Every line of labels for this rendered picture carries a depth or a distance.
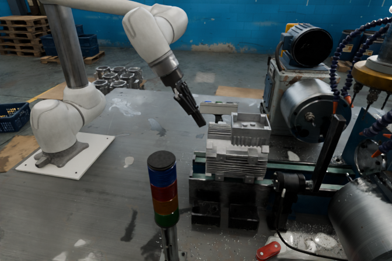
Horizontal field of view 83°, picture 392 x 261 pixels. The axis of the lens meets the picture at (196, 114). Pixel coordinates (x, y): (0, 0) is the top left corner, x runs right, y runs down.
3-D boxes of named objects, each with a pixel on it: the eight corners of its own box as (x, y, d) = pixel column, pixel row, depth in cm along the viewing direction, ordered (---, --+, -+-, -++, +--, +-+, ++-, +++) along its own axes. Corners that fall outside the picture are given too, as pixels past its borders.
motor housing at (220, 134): (255, 155, 92) (262, 116, 82) (262, 191, 75) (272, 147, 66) (207, 151, 94) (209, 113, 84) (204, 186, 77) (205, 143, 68)
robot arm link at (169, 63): (173, 46, 75) (182, 62, 77) (151, 59, 78) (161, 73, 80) (167, 53, 67) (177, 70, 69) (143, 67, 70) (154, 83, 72)
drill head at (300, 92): (315, 110, 126) (328, 69, 114) (345, 151, 95) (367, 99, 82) (270, 108, 129) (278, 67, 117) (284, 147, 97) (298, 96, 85)
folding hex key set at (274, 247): (275, 242, 72) (276, 239, 71) (282, 251, 70) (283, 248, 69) (253, 254, 69) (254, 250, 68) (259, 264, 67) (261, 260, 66)
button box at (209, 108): (235, 113, 105) (237, 102, 105) (237, 115, 98) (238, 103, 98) (200, 111, 107) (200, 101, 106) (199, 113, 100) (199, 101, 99)
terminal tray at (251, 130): (262, 130, 81) (266, 113, 77) (268, 148, 72) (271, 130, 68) (230, 128, 82) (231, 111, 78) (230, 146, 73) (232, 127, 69)
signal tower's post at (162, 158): (186, 252, 70) (183, 148, 49) (182, 281, 63) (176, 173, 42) (162, 249, 70) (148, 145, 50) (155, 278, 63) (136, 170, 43)
